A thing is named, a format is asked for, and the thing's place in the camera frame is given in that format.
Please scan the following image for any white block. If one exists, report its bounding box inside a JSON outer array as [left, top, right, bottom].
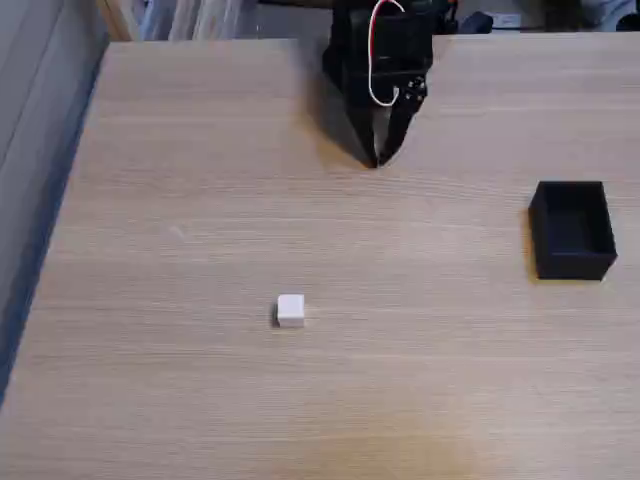
[[275, 293, 307, 330]]

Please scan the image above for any black open box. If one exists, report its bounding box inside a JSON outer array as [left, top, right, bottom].
[[528, 180, 619, 282]]

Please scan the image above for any dark blue object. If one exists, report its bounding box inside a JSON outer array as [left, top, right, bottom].
[[458, 11, 495, 35]]

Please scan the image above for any white red gripper cable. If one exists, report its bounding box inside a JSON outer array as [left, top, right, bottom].
[[366, 0, 407, 108]]

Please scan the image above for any light wooden frame board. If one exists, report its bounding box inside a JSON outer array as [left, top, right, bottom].
[[96, 0, 135, 42]]

